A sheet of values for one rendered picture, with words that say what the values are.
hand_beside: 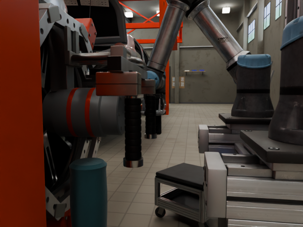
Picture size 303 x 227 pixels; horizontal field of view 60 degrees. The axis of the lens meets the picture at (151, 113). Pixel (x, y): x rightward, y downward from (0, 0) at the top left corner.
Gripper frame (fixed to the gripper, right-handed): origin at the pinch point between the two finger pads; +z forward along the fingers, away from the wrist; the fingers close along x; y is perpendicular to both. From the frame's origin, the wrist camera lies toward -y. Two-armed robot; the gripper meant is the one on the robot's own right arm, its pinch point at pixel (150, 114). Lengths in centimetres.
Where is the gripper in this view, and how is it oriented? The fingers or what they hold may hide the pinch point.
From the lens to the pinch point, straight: 90.5
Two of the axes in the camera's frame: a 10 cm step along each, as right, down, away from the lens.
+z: -1.0, 0.8, -9.9
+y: 0.0, -10.0, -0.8
